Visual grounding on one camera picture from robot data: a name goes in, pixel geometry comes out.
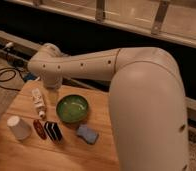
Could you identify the green ceramic bowl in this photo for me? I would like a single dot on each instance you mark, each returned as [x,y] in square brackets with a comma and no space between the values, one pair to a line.
[72,108]

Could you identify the red brown oval item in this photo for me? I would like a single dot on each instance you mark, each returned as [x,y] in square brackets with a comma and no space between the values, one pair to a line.
[39,129]

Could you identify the white ceramic cup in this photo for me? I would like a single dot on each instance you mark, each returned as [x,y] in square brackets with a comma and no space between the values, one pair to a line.
[20,128]

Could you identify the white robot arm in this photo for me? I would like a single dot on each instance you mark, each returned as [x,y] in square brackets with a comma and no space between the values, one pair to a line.
[147,104]

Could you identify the blue sponge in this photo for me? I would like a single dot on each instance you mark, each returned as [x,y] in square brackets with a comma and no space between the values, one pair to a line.
[87,134]

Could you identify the white tube with cap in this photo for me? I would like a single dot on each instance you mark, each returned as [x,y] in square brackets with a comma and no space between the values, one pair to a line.
[39,102]

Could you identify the black white striped eraser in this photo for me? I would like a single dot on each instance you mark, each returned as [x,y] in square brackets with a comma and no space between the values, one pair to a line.
[53,131]

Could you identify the blue object behind table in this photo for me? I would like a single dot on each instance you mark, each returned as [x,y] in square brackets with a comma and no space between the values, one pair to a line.
[29,76]

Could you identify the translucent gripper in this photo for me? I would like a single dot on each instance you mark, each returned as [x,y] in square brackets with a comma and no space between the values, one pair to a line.
[53,96]

